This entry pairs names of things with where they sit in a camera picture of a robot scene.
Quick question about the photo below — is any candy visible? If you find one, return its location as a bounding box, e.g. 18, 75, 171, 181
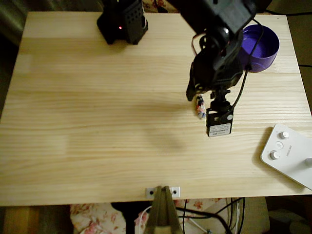
194, 95, 206, 120

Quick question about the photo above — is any white metal bracket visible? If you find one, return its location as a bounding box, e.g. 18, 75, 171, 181
145, 186, 181, 197

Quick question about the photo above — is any black camera cable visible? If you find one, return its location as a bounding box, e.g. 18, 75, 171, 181
229, 19, 265, 110

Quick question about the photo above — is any thick black cable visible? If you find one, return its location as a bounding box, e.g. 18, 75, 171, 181
175, 207, 234, 234

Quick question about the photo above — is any white lamp base with knobs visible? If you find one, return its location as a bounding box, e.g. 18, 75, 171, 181
260, 123, 312, 191

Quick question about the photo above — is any olive fabric curtain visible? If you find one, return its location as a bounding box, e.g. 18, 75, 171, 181
0, 0, 57, 47

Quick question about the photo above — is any purple plastic bowl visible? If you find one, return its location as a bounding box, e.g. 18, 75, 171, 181
240, 23, 280, 73

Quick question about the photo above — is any black wrist camera with label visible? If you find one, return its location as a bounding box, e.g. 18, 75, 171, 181
206, 86, 234, 138

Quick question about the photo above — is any floral cloth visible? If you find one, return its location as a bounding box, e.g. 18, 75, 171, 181
70, 197, 227, 234
142, 0, 181, 14

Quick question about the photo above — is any white cable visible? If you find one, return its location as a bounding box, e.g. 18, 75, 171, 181
135, 206, 153, 234

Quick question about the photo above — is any black table leg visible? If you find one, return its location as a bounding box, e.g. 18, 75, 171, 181
111, 201, 137, 234

